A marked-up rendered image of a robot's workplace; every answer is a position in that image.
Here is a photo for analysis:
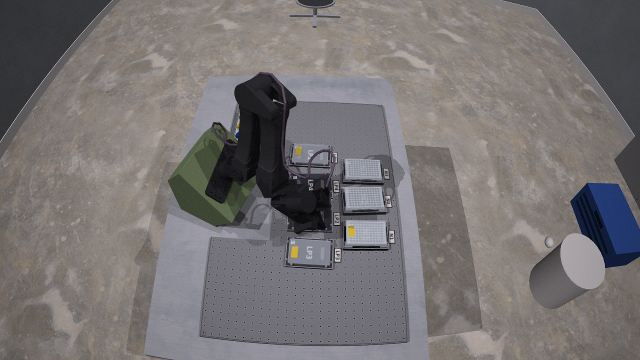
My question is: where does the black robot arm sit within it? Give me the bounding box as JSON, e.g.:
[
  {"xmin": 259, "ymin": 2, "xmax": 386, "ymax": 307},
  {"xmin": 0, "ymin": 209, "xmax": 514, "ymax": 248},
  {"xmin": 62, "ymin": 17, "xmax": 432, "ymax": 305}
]
[{"xmin": 205, "ymin": 72, "xmax": 331, "ymax": 224}]

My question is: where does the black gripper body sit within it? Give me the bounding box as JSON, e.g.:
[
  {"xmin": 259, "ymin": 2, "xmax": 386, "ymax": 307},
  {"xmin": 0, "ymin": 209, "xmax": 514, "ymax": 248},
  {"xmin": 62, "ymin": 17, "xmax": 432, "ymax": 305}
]
[{"xmin": 286, "ymin": 211, "xmax": 318, "ymax": 235}]

